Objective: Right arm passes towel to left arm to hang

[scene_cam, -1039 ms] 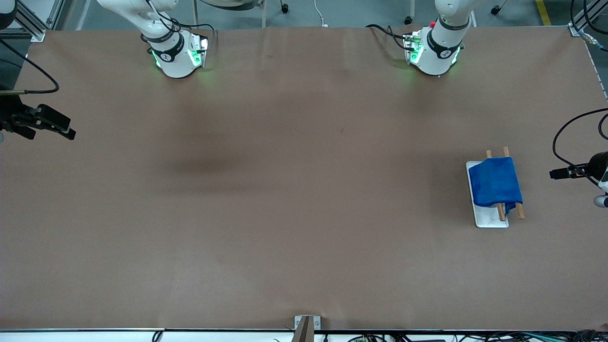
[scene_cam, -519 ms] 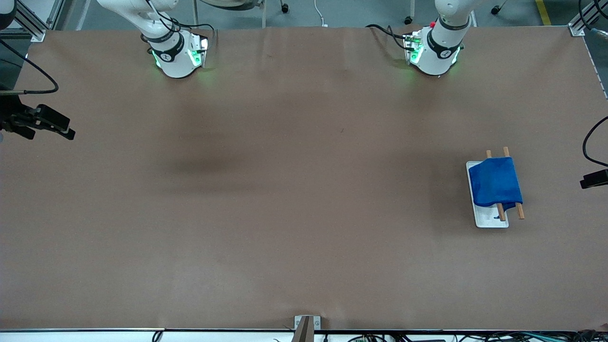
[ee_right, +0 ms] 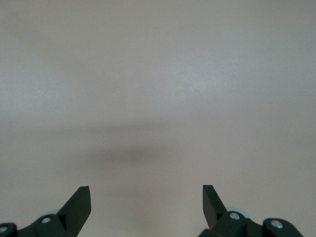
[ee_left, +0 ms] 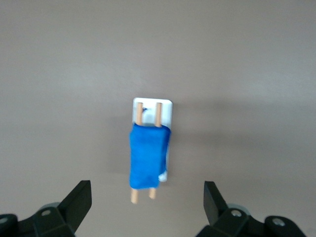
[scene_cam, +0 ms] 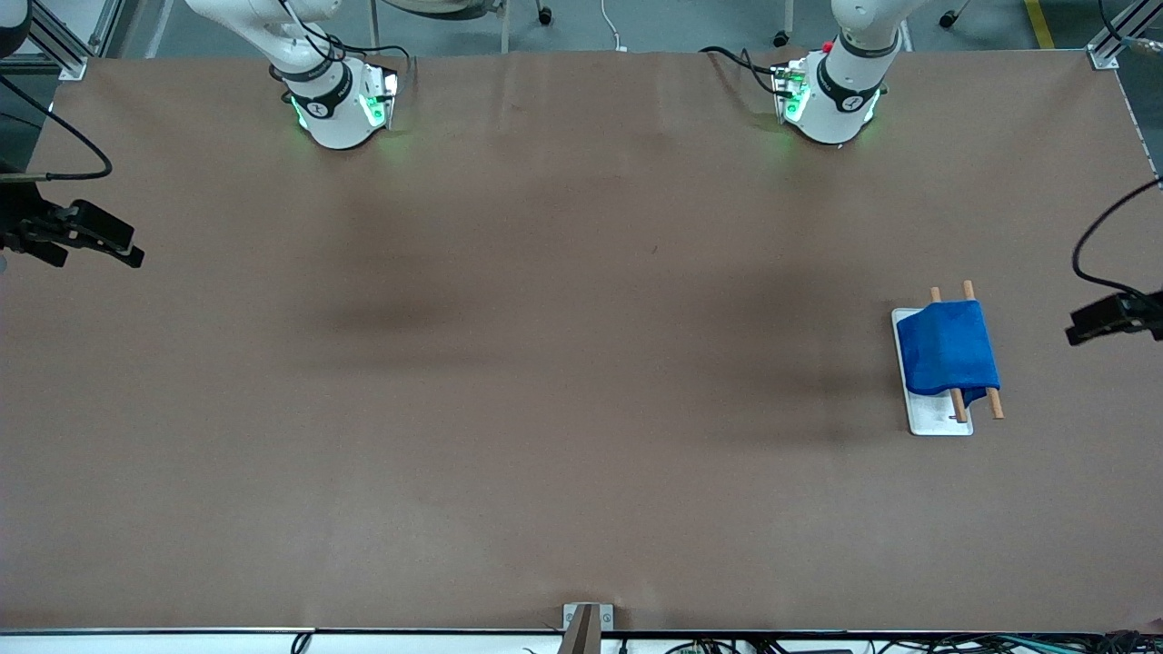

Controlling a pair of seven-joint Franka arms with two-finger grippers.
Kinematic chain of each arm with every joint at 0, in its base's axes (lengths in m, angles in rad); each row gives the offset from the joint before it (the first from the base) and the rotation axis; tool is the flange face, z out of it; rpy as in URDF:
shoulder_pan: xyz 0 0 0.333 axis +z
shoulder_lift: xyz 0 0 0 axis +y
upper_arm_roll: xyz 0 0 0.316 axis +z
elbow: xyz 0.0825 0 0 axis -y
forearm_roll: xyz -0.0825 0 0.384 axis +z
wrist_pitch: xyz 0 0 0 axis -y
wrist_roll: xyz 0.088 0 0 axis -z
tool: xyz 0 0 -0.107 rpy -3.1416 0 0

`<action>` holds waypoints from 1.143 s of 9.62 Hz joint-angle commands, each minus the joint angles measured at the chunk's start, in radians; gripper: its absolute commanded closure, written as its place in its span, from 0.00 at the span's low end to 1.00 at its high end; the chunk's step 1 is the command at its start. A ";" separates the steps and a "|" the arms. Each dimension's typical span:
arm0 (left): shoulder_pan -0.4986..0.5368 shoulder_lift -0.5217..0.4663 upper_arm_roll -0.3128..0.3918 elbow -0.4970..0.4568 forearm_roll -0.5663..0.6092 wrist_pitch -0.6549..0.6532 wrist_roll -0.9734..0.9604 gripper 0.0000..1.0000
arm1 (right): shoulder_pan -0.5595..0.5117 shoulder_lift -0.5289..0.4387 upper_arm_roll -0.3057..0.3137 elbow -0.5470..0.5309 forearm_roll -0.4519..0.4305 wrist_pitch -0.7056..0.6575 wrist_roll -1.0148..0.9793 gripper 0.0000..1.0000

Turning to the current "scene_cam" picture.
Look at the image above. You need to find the white floor cable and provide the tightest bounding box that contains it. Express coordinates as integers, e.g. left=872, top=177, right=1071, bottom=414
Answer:
left=600, top=0, right=630, bottom=52

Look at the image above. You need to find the black left base cable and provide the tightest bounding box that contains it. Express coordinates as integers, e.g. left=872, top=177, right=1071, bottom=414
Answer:
left=700, top=45, right=797, bottom=99

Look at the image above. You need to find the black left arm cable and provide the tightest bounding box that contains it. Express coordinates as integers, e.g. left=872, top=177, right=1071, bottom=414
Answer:
left=1072, top=177, right=1163, bottom=298

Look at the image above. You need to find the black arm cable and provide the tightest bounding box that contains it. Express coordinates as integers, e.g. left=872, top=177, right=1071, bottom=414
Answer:
left=1072, top=177, right=1163, bottom=298
left=0, top=77, right=114, bottom=183

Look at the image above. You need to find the white rack with wooden bars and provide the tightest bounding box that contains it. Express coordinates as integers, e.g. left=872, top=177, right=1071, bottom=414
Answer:
left=890, top=280, right=1005, bottom=437

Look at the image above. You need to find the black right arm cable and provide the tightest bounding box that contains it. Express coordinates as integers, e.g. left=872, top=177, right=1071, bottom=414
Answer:
left=0, top=77, right=114, bottom=183

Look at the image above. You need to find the blue microfibre towel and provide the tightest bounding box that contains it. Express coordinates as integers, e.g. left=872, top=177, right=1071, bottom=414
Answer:
left=897, top=301, right=1001, bottom=408

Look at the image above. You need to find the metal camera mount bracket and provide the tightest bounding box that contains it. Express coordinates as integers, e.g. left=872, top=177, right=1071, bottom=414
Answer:
left=562, top=603, right=614, bottom=654

